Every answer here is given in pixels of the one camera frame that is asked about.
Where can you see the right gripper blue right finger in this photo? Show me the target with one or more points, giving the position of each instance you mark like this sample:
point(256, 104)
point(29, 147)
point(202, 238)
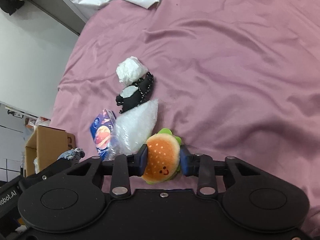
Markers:
point(188, 162)

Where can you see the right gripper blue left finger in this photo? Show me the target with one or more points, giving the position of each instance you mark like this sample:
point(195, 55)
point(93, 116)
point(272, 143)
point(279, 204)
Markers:
point(141, 159)

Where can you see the orange burger plush toy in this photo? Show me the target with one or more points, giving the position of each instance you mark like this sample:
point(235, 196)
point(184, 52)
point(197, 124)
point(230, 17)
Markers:
point(163, 162)

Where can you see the clear bubble wrap bag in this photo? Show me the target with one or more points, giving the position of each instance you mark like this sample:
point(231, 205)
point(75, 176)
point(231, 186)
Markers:
point(132, 129)

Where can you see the blue tissue packet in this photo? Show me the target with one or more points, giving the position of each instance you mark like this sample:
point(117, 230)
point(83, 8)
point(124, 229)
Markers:
point(101, 130)

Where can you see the black beaded pouch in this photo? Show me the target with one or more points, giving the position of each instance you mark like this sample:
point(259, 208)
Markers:
point(136, 94)

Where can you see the blue grey knitted item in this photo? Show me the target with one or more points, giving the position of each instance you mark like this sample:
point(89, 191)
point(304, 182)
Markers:
point(74, 154)

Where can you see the white paper ball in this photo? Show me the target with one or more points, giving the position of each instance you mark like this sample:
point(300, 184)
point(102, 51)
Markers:
point(130, 70)

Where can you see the cardboard box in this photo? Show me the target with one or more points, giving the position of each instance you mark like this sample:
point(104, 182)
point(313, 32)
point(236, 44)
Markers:
point(46, 144)

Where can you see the pink bed sheet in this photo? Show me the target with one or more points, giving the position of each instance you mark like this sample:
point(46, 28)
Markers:
point(232, 77)

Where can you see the grey door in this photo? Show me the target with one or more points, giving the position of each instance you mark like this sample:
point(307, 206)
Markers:
point(62, 13)

